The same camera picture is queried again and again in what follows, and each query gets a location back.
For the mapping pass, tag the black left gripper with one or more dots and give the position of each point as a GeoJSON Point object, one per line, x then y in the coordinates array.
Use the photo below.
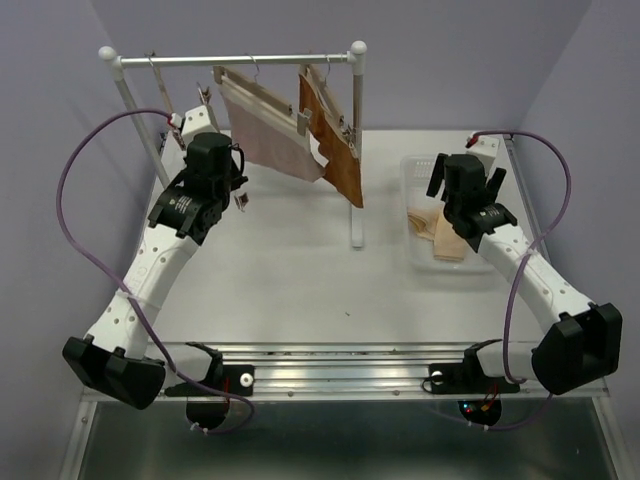
{"type": "Point", "coordinates": [237, 178]}

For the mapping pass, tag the beige clip hanger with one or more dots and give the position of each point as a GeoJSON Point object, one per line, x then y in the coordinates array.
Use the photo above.
{"type": "Point", "coordinates": [165, 97]}
{"type": "Point", "coordinates": [240, 195]}

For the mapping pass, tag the empty beige clip hanger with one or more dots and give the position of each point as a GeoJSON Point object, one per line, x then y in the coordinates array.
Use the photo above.
{"type": "Point", "coordinates": [165, 97]}

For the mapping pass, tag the beige hanger with brown underwear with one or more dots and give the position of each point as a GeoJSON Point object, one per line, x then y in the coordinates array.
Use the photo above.
{"type": "Point", "coordinates": [317, 73]}

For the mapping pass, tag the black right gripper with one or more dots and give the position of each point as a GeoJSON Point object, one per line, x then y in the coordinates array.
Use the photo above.
{"type": "Point", "coordinates": [438, 175]}

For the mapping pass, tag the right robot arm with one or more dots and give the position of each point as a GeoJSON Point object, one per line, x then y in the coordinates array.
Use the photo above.
{"type": "Point", "coordinates": [580, 340]}

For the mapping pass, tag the beige hanger with pink underwear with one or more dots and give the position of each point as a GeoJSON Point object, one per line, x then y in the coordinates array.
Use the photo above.
{"type": "Point", "coordinates": [263, 95]}

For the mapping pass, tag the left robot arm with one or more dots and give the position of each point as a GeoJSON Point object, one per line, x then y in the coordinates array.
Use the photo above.
{"type": "Point", "coordinates": [111, 357]}

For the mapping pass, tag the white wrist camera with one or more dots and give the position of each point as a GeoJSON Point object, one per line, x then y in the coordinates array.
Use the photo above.
{"type": "Point", "coordinates": [200, 119]}
{"type": "Point", "coordinates": [484, 147]}

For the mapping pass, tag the brown underwear on rack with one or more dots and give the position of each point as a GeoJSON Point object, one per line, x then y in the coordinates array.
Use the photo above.
{"type": "Point", "coordinates": [342, 169]}

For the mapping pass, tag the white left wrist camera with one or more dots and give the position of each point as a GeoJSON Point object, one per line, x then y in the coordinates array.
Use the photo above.
{"type": "Point", "coordinates": [200, 119]}

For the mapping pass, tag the aluminium mounting rail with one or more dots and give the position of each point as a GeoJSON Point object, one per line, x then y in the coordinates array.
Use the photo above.
{"type": "Point", "coordinates": [339, 371]}

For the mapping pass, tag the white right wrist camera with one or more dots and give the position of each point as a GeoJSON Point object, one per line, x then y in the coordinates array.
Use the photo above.
{"type": "Point", "coordinates": [484, 147]}

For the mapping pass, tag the cream beige underwear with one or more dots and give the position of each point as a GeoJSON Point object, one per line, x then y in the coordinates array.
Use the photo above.
{"type": "Point", "coordinates": [431, 225]}

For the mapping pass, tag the pink underwear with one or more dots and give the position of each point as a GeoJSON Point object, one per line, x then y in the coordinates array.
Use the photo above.
{"type": "Point", "coordinates": [269, 139]}

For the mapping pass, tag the white clothes rack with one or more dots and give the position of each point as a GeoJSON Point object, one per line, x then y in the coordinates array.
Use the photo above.
{"type": "Point", "coordinates": [355, 57]}

